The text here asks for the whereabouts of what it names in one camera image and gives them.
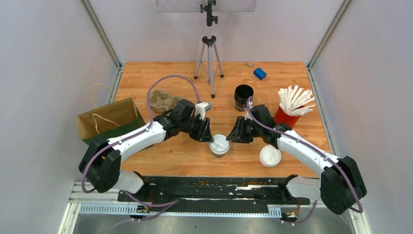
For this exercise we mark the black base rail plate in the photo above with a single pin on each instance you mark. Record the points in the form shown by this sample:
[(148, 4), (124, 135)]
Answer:
[(197, 196)]

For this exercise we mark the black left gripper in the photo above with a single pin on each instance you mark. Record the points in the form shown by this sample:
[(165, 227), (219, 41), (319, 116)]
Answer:
[(204, 134)]

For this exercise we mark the black paper cup stack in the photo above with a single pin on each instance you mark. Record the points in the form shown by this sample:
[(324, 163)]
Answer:
[(241, 95)]

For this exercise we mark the grey camera tripod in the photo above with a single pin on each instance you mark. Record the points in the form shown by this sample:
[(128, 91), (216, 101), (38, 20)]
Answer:
[(209, 42)]

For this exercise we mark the red straw holder cup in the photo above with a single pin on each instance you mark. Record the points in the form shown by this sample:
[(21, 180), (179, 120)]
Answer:
[(281, 117)]

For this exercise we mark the grey pulp cup carrier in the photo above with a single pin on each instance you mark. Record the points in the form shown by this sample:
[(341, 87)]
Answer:
[(161, 101)]

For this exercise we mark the brown coffee cup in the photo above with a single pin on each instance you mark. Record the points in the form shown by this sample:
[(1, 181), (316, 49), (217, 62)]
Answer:
[(218, 154)]

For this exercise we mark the small tan block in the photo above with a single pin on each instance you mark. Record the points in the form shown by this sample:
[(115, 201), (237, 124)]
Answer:
[(249, 64)]

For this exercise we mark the white plastic lid stack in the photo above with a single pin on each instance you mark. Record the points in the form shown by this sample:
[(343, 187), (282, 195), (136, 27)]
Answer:
[(270, 156)]

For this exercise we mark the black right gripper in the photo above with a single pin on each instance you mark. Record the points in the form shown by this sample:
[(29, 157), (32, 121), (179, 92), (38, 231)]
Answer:
[(237, 132)]

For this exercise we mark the green paper bag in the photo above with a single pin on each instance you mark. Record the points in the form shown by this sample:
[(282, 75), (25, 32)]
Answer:
[(111, 120)]

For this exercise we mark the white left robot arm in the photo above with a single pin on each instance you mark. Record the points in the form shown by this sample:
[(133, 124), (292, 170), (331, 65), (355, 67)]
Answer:
[(103, 158)]

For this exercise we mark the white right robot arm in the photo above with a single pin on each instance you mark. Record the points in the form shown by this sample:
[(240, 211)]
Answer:
[(339, 184)]

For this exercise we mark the blue small block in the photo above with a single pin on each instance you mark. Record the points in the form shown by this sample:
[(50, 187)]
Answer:
[(259, 73)]

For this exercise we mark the white single cup lid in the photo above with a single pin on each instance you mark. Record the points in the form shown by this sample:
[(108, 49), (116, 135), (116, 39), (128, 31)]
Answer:
[(220, 144)]

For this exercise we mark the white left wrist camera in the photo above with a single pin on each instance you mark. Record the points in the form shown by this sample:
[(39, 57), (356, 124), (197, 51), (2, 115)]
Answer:
[(201, 109)]

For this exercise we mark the white wrapped straws bundle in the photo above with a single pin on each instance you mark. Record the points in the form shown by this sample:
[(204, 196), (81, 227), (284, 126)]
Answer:
[(295, 101)]

